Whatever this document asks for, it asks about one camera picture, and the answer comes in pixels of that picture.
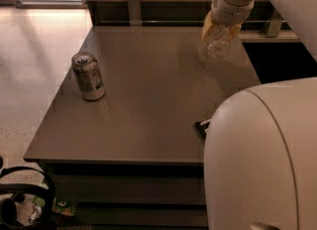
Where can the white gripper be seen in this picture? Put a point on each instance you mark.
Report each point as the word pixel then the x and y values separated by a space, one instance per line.
pixel 230 13

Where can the clear plastic water bottle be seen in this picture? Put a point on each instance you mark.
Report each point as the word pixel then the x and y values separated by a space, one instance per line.
pixel 218 45

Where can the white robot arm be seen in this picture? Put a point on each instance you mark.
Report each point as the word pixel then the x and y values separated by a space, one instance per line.
pixel 260 154

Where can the black snack packet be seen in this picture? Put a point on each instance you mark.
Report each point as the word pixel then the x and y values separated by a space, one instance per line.
pixel 202 128

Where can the silver soda can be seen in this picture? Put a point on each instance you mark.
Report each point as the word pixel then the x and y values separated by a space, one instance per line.
pixel 88 76

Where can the green snack bag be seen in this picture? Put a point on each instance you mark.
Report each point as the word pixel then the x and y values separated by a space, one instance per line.
pixel 60 207

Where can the black headphones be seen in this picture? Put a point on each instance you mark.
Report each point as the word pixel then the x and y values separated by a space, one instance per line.
pixel 17 191

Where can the right metal wall bracket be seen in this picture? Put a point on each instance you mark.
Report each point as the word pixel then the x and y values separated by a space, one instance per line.
pixel 273 25

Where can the metal wall bracket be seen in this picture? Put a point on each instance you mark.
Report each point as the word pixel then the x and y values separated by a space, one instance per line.
pixel 135 12
pixel 273 25

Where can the left metal wall bracket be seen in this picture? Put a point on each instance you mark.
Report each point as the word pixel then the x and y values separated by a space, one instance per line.
pixel 135 12

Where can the horizontal metal rail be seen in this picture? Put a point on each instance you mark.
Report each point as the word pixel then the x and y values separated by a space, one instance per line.
pixel 165 22

